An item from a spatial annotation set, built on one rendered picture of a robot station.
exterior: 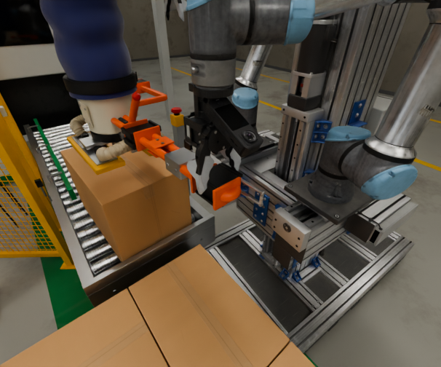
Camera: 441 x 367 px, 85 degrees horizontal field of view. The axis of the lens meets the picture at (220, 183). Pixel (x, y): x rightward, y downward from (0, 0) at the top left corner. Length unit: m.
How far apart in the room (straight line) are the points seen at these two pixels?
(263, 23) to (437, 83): 0.39
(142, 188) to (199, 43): 0.76
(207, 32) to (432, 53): 0.45
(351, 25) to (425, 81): 0.38
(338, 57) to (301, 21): 0.54
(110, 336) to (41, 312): 0.97
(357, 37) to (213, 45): 0.63
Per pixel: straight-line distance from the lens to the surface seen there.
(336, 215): 0.83
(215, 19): 0.40
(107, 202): 1.03
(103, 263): 1.37
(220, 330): 1.09
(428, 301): 2.23
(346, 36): 0.97
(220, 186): 0.48
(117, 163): 0.88
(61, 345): 1.22
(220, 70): 0.41
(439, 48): 0.66
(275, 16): 0.43
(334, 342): 1.78
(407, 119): 0.68
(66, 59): 0.90
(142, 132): 0.74
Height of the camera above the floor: 1.55
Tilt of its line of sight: 36 degrees down
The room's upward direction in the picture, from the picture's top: straight up
